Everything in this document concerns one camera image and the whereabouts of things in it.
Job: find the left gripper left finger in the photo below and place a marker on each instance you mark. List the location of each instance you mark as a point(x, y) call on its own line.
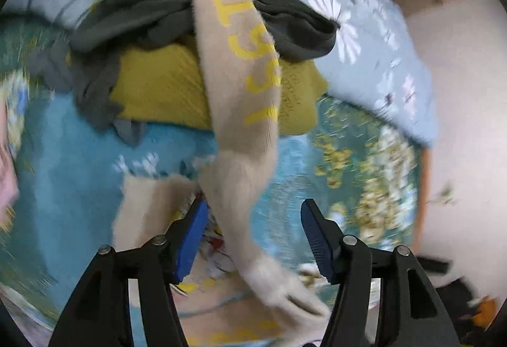
point(97, 312)

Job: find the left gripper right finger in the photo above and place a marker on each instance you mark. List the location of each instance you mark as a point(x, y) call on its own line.
point(411, 312)

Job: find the beige fuzzy graphic sweater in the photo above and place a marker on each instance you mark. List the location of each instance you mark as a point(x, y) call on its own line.
point(242, 80)

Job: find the teal floral blanket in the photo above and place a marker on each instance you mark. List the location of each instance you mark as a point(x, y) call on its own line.
point(362, 173)

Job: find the pink folded garment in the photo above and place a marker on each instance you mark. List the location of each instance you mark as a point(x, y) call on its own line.
point(9, 188)

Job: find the mustard yellow knit sweater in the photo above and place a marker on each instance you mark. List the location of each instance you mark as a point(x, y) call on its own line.
point(166, 86)

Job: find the light blue floral pillow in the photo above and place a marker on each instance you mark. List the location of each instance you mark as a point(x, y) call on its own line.
point(373, 64)

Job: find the dark grey garment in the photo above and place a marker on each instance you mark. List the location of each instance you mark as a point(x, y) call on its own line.
point(87, 64)

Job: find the wooden bed frame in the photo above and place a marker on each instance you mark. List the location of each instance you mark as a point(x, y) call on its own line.
point(423, 196)

